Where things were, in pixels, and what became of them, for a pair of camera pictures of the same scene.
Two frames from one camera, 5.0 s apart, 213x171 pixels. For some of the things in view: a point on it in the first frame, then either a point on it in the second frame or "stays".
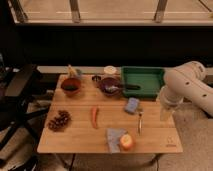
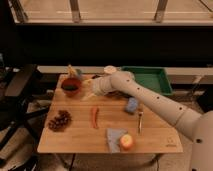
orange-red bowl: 70,86 stays
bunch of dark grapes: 60,122 stays
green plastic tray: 151,80 stays
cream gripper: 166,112 to 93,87
